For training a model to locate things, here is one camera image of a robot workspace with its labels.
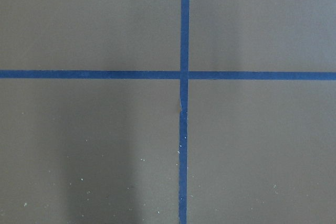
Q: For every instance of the vertical blue tape line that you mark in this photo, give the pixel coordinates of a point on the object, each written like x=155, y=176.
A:
x=183, y=121

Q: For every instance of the horizontal blue tape line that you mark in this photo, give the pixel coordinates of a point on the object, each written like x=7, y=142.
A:
x=165, y=75

